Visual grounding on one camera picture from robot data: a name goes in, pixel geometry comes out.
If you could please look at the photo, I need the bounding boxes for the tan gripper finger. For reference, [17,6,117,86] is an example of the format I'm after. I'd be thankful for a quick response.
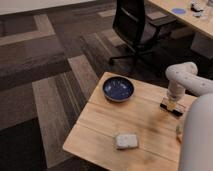
[167,100,176,111]

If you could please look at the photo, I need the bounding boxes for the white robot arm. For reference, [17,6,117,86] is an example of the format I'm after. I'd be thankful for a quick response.
[165,62,213,171]

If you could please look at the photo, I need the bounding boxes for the black whiteboard eraser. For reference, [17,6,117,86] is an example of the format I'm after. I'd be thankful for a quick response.
[160,98,186,117]

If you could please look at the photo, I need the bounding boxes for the dark blue ceramic bowl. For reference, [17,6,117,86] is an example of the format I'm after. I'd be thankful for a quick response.
[102,76,134,102]

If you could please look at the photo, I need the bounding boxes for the blue round coaster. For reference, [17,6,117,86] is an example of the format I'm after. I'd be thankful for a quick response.
[171,8,186,14]

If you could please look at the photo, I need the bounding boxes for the light wooden desk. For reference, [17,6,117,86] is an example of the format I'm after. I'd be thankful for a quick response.
[148,0,213,39]

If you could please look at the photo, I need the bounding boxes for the black office chair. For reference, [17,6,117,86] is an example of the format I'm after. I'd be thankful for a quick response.
[109,0,175,65]

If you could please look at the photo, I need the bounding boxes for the small cluttered desk items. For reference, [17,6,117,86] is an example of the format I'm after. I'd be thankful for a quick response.
[190,0,203,18]

